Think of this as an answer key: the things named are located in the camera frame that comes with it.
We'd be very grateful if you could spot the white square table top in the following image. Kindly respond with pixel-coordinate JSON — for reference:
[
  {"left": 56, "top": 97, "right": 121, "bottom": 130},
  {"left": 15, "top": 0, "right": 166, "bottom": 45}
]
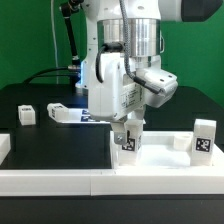
[{"left": 109, "top": 130, "right": 221, "bottom": 171}]

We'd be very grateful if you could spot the black cable bundle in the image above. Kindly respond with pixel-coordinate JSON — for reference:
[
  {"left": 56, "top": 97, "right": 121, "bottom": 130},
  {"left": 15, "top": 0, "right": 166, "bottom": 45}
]
[{"left": 22, "top": 66, "right": 82, "bottom": 84}]

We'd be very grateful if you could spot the white right fence wall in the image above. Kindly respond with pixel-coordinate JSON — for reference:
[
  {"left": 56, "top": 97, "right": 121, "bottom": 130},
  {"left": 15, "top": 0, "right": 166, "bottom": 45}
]
[{"left": 213, "top": 145, "right": 224, "bottom": 167}]

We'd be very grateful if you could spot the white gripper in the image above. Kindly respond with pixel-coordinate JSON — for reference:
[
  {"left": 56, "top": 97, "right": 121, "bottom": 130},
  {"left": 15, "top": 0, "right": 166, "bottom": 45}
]
[{"left": 88, "top": 53, "right": 145, "bottom": 145}]

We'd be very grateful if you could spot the grey hanging cable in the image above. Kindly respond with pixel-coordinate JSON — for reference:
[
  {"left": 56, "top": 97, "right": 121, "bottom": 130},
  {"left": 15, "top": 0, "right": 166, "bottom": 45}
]
[{"left": 50, "top": 0, "right": 60, "bottom": 84}]

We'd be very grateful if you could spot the sheet of fiducial markers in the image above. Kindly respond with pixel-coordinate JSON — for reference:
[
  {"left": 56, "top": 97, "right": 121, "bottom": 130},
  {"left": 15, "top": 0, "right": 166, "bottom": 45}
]
[{"left": 68, "top": 108, "right": 96, "bottom": 123}]

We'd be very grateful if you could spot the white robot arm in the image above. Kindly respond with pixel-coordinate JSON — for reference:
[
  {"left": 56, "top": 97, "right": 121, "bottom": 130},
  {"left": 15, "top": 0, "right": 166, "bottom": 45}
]
[{"left": 60, "top": 0, "right": 224, "bottom": 145}]

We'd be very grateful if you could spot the white fence wall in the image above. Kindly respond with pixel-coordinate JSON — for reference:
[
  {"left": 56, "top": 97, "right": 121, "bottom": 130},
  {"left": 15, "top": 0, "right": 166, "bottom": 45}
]
[
  {"left": 213, "top": 145, "right": 224, "bottom": 167},
  {"left": 0, "top": 167, "right": 224, "bottom": 196},
  {"left": 0, "top": 134, "right": 11, "bottom": 165}
]

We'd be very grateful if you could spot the white left fence wall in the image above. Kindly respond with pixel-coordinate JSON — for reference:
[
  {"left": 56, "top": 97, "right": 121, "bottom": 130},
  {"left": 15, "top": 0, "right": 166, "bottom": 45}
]
[{"left": 0, "top": 134, "right": 11, "bottom": 165}]

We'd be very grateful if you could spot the white front fence wall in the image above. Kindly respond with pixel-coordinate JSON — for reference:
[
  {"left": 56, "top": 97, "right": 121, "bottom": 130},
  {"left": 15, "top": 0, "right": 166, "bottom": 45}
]
[{"left": 0, "top": 167, "right": 224, "bottom": 196}]

